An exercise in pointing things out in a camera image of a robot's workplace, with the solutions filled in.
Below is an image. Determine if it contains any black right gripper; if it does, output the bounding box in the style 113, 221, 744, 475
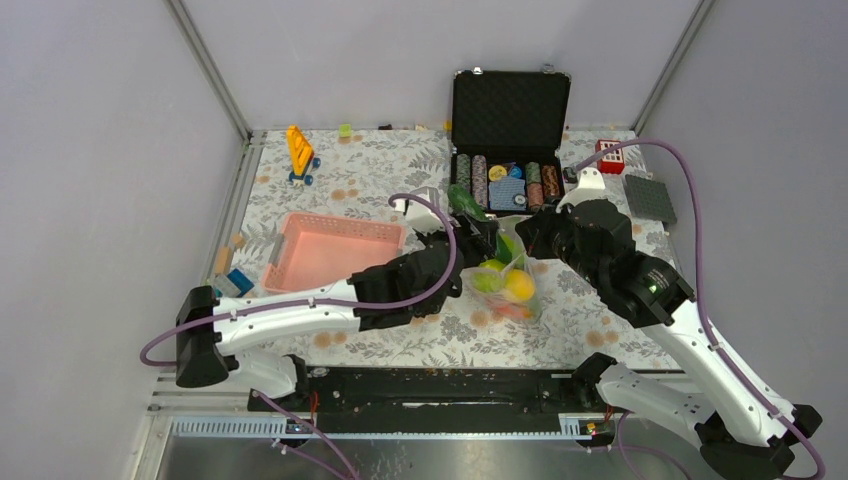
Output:
515, 195, 606, 289

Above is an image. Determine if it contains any green pear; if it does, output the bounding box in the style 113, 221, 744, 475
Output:
471, 259, 506, 294

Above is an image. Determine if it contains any green cucumber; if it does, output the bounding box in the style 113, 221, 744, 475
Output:
447, 184, 489, 222

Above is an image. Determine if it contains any clear zip top bag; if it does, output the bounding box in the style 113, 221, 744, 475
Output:
462, 215, 543, 323

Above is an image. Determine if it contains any orange fruit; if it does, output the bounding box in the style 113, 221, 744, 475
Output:
500, 269, 536, 303

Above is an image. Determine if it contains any red orange mango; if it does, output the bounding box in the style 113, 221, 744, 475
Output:
493, 303, 535, 321

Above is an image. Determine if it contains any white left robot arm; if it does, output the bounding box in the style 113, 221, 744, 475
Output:
176, 211, 500, 411

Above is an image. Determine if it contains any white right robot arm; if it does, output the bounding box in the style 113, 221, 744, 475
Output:
516, 199, 822, 479

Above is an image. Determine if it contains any grey building baseplate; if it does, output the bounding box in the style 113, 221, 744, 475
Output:
623, 174, 677, 225

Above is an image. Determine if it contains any red grid toy block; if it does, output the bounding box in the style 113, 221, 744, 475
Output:
595, 139, 626, 175

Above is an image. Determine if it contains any black poker chip case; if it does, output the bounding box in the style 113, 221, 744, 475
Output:
449, 67, 571, 217

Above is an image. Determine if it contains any floral table mat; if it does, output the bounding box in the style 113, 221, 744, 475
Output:
232, 130, 675, 370

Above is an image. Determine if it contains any pink plastic basket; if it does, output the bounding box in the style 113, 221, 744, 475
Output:
260, 212, 406, 294

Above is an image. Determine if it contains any yellow toy cart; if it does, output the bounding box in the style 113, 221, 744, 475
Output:
286, 125, 322, 186

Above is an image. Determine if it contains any wooden block pile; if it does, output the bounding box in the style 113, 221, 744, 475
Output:
207, 232, 255, 298

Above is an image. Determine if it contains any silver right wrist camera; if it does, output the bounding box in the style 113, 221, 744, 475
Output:
556, 167, 606, 213

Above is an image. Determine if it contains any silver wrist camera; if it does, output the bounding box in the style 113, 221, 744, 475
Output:
389, 186, 444, 234
556, 167, 606, 213

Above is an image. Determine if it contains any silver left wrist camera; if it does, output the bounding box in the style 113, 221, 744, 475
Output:
389, 186, 444, 234

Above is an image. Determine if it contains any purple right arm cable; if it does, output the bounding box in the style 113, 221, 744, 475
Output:
572, 139, 828, 480

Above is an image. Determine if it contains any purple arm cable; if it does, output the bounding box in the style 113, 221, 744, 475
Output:
139, 193, 460, 480
572, 139, 828, 480

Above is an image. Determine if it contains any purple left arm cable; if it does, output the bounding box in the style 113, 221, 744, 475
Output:
139, 193, 460, 480

